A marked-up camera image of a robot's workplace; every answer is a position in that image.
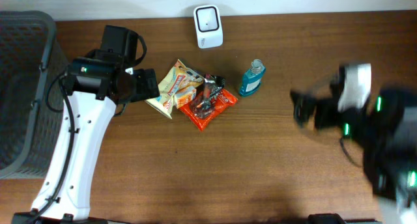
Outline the cream snack bag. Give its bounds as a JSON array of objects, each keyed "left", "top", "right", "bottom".
[{"left": 145, "top": 59, "right": 204, "bottom": 119}]

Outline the small orange box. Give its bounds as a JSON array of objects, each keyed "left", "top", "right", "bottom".
[{"left": 174, "top": 86, "right": 197, "bottom": 108}]

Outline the blue mouthwash bottle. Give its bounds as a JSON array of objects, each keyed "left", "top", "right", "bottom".
[{"left": 239, "top": 59, "right": 266, "bottom": 97}]

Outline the silver black snack packet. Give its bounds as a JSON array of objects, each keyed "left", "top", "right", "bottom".
[{"left": 196, "top": 74, "right": 225, "bottom": 110}]

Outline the red skittles candy bag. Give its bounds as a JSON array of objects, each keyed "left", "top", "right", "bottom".
[{"left": 179, "top": 89, "right": 238, "bottom": 131}]

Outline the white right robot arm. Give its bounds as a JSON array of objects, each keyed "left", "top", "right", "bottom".
[{"left": 290, "top": 63, "right": 416, "bottom": 223}]

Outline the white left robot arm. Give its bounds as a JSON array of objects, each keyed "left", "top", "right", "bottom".
[{"left": 12, "top": 25, "right": 160, "bottom": 223}]

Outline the white barcode scanner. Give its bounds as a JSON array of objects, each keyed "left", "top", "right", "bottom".
[{"left": 193, "top": 5, "right": 223, "bottom": 49}]

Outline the grey plastic mesh basket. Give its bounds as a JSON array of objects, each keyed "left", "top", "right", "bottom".
[{"left": 1, "top": 11, "right": 68, "bottom": 179}]

